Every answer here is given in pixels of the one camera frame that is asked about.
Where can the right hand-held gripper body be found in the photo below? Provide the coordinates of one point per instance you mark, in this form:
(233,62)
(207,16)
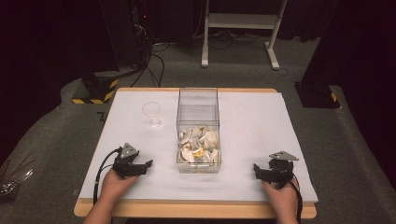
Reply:
(280,171)

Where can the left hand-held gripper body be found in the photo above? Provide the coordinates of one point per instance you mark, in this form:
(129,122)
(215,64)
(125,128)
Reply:
(126,161)

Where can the person's left hand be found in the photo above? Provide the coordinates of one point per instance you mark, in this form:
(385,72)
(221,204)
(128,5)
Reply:
(115,185)

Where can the person's right hand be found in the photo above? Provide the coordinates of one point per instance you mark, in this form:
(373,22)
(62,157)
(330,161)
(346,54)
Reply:
(281,197)

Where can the white table mat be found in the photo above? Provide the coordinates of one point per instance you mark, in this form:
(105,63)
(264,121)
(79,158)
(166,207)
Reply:
(249,133)

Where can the clear glass cup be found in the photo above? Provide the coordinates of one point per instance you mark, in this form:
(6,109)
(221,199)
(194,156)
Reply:
(152,111)

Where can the pile of white pieces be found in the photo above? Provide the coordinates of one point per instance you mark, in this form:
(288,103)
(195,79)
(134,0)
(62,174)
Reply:
(199,144)

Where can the wooden table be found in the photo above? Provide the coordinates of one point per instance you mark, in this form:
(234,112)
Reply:
(193,210)

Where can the clear plastic box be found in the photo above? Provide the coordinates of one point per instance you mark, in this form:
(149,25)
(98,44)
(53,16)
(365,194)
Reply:
(198,105)

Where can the black yellow-striped stand base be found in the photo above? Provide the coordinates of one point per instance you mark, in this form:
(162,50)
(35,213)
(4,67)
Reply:
(96,90)

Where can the bundle of metal rods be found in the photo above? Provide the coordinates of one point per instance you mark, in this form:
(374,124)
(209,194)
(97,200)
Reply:
(14,182)

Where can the black computer tower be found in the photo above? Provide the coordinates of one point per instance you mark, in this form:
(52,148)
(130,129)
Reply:
(124,31)

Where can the white metal stand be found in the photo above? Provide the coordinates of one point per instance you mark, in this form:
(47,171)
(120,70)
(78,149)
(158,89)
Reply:
(243,21)

